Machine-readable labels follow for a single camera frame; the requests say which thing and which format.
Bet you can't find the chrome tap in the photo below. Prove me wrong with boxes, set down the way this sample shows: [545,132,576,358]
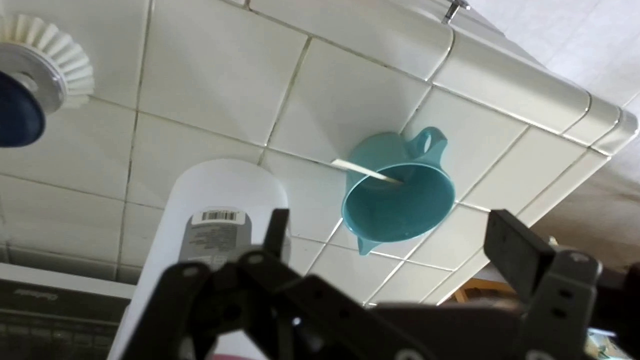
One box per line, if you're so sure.
[442,0,471,25]

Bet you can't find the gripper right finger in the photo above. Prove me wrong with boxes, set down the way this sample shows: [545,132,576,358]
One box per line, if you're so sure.
[483,209,640,360]

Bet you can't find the white plastic bottle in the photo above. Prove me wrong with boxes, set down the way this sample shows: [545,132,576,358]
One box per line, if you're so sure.
[107,158,292,360]

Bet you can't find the wooden furniture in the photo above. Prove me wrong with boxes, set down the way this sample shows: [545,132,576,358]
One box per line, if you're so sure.
[452,277,519,304]

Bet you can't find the white dish brush blue handle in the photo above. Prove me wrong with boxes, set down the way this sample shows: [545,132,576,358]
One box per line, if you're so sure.
[0,12,96,149]

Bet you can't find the black kitchen appliance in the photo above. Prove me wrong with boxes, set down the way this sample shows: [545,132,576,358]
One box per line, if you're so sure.
[0,277,135,360]

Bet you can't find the blue jug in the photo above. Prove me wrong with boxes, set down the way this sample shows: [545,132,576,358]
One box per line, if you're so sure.
[341,126,456,256]

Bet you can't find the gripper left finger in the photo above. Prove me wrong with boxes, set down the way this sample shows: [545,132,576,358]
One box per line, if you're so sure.
[120,208,432,360]

